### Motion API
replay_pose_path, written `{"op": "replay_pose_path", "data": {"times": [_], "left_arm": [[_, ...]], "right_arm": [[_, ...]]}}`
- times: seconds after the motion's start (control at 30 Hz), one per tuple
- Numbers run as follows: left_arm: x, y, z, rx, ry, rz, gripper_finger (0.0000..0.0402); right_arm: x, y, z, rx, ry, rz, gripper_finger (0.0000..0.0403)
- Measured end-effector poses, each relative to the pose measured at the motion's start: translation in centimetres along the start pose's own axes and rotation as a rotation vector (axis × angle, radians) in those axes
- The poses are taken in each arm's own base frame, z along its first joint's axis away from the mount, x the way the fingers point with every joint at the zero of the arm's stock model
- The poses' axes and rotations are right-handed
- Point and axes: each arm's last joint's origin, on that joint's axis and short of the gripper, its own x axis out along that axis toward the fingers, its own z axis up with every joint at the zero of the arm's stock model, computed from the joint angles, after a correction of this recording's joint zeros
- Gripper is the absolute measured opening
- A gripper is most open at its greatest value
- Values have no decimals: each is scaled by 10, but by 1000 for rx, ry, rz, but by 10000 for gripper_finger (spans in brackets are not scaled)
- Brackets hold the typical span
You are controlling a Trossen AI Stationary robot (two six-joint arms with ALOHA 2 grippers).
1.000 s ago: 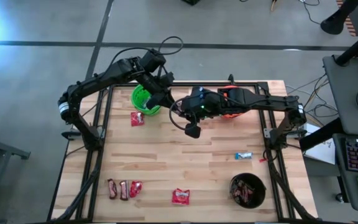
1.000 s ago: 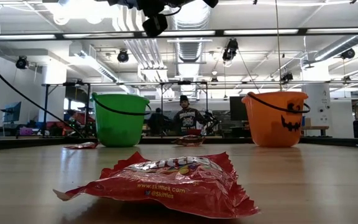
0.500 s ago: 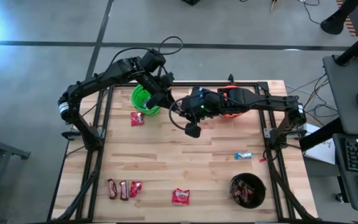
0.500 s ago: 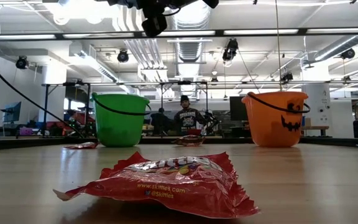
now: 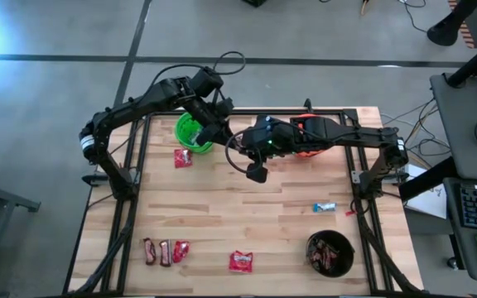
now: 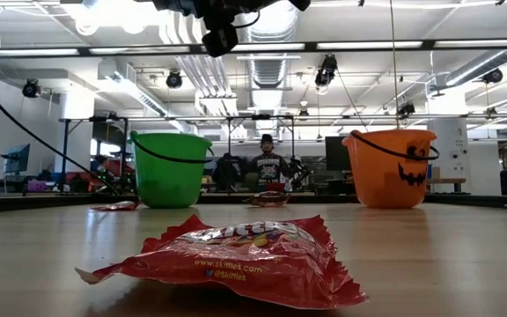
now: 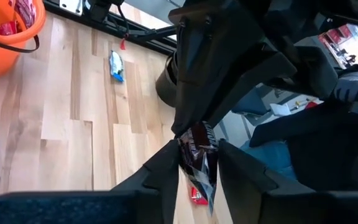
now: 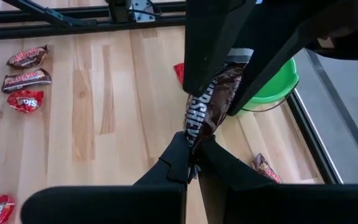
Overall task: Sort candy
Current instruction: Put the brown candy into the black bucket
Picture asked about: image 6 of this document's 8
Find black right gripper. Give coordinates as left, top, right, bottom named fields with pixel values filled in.
left=151, top=0, right=312, bottom=28

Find twisted brown PayDay bar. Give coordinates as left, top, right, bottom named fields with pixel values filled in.
left=242, top=191, right=292, bottom=209

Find black overhead light bar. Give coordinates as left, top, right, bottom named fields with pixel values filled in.
left=0, top=39, right=507, bottom=57

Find white ceiling pipes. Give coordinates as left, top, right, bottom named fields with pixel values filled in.
left=159, top=8, right=240, bottom=116

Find dark computer monitor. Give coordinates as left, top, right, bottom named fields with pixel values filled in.
left=324, top=136, right=353, bottom=173

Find person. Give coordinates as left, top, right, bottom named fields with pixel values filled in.
left=93, top=153, right=125, bottom=190
left=247, top=134, right=293, bottom=193
left=212, top=152, right=242, bottom=192

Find orange jack-o'-lantern bucket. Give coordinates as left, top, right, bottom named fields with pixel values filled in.
left=342, top=129, right=441, bottom=210

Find green plastic bucket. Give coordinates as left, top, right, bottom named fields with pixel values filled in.
left=129, top=130, right=216, bottom=209

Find wooden bench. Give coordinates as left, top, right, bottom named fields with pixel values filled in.
left=426, top=176, right=467, bottom=195

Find red Skittles packet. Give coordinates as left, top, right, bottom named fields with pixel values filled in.
left=90, top=201, right=141, bottom=212
left=75, top=214, right=370, bottom=311

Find lit computer monitor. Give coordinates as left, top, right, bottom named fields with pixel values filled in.
left=4, top=143, right=32, bottom=174

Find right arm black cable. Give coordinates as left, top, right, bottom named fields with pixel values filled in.
left=234, top=9, right=262, bottom=30

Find silver ventilation duct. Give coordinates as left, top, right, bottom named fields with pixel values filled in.
left=445, top=48, right=507, bottom=88
left=239, top=0, right=302, bottom=138

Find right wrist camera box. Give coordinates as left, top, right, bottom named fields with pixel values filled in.
left=202, top=24, right=240, bottom=59

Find thin hanging cable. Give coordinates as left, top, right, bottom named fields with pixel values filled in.
left=388, top=0, right=401, bottom=130

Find white rectangular air duct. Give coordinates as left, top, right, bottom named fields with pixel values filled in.
left=98, top=61, right=195, bottom=134

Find black background rig frame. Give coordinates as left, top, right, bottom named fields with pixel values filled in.
left=58, top=113, right=507, bottom=195

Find long black slack cable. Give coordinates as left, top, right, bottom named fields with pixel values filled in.
left=0, top=69, right=121, bottom=196

